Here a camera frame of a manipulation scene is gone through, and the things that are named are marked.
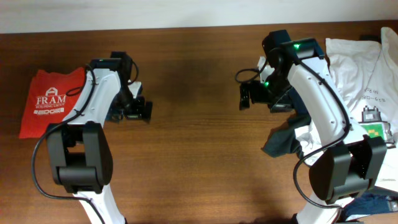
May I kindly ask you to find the dark navy garment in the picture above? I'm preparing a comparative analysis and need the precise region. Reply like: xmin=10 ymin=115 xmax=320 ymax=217
xmin=261 ymin=88 xmax=312 ymax=159

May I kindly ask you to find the red printed t-shirt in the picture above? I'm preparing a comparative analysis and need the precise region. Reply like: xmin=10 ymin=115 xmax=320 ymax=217
xmin=19 ymin=67 xmax=85 ymax=139

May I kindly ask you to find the white printed t-shirt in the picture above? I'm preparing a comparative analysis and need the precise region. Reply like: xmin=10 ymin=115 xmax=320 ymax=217
xmin=287 ymin=27 xmax=397 ymax=192

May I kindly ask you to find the dark blue folded garment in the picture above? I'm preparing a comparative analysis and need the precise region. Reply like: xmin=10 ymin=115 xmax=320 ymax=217
xmin=341 ymin=193 xmax=397 ymax=222

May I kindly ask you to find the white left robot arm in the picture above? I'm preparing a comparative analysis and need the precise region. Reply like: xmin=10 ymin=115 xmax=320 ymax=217
xmin=44 ymin=52 xmax=152 ymax=223

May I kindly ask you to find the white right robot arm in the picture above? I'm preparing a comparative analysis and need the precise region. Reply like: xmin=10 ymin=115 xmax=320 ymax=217
xmin=239 ymin=30 xmax=387 ymax=223

